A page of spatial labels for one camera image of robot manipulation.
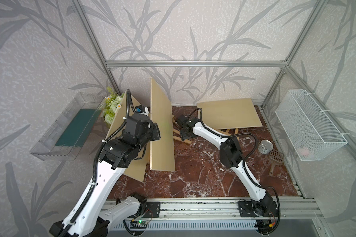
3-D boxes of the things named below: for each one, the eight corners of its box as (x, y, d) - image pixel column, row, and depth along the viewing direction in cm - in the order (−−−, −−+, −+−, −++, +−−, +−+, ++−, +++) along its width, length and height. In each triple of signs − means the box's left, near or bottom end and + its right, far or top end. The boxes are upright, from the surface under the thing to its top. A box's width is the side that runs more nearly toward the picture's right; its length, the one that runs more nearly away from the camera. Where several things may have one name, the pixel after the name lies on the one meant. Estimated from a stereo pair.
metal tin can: (257, 152, 97) (261, 147, 92) (258, 143, 101) (262, 138, 96) (268, 156, 95) (272, 151, 90) (268, 146, 100) (273, 141, 94)
